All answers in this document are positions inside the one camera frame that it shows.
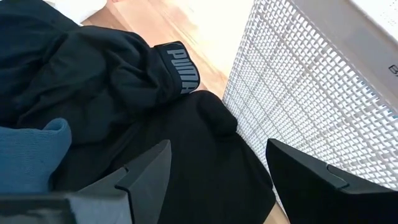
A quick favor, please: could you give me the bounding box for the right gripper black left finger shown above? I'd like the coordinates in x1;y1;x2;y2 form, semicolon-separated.
67;139;172;224

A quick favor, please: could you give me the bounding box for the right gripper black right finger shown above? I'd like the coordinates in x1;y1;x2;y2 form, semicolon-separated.
266;138;398;224

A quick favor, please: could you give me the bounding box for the plain black cloth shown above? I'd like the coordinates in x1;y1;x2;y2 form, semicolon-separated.
52;90;277;224

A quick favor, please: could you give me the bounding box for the black Puma underwear grey print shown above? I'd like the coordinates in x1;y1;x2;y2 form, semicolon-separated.
0;0;201;150

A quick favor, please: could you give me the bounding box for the blue knit cloth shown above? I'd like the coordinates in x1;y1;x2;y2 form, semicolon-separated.
0;118;73;194

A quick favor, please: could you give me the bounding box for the white perforated laundry basket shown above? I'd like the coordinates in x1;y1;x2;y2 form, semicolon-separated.
222;0;398;212

